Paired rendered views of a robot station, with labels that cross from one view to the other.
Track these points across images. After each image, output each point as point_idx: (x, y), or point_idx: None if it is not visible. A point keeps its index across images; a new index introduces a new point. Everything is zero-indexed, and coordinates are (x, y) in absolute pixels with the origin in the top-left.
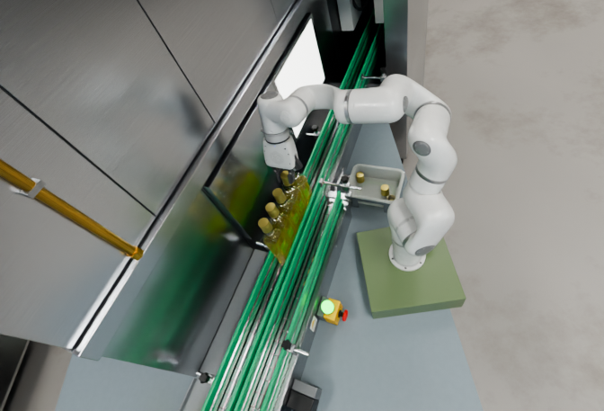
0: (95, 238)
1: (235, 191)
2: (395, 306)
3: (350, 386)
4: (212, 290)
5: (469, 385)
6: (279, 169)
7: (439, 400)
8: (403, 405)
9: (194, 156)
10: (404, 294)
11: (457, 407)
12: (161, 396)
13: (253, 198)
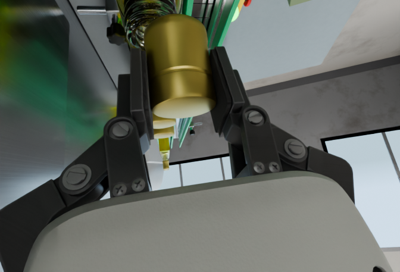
0: None
1: (25, 178)
2: None
3: (243, 36)
4: (97, 104)
5: (349, 11)
6: (148, 142)
7: (315, 25)
8: (284, 34)
9: None
10: None
11: (327, 25)
12: None
13: (3, 40)
